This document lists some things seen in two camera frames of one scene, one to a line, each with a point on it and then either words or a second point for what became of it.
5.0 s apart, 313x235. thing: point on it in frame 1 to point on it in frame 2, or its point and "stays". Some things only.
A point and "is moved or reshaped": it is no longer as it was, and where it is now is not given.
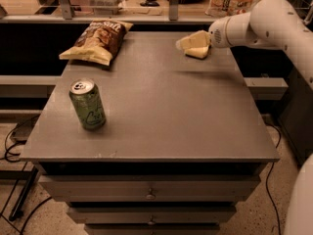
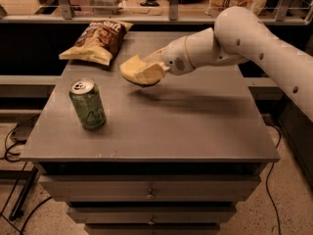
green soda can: (87, 100) stays
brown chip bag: (99, 42) stays
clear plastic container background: (107, 0) stays
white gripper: (217, 33) to (175, 59)
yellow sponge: (198, 52) is moved or reshaped
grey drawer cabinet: (183, 143) stays
